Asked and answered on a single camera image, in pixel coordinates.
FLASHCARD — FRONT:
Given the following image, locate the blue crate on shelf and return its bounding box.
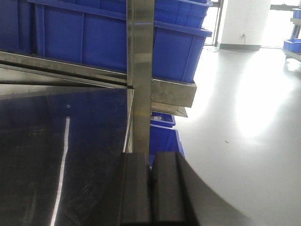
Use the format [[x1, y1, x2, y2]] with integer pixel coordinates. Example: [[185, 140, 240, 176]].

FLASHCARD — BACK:
[[0, 0, 212, 83]]

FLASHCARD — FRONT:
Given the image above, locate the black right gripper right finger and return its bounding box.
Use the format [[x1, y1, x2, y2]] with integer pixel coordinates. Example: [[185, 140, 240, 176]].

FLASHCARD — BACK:
[[151, 152, 199, 226]]

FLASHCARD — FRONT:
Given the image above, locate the distant metal cart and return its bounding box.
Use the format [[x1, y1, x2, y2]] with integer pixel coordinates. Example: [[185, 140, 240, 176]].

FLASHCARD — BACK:
[[283, 6, 301, 62]]

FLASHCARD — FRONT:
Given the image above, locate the small blue bin far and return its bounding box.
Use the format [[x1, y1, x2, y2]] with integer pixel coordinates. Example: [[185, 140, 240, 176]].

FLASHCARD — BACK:
[[283, 39, 301, 53]]

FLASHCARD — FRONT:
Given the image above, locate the blue bin below shelf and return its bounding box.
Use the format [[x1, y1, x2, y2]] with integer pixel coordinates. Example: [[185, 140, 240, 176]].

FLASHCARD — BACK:
[[149, 112, 185, 167]]

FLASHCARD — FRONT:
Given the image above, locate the upper stacked blue crate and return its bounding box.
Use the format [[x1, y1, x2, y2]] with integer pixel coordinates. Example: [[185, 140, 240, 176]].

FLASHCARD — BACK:
[[32, 0, 212, 32]]

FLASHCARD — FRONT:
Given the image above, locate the stainless steel shelf rack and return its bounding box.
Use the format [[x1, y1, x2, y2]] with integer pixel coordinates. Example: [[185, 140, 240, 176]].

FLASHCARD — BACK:
[[0, 0, 197, 155]]

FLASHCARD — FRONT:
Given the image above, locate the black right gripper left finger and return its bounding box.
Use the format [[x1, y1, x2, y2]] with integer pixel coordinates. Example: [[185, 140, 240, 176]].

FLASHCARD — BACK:
[[120, 153, 151, 226]]

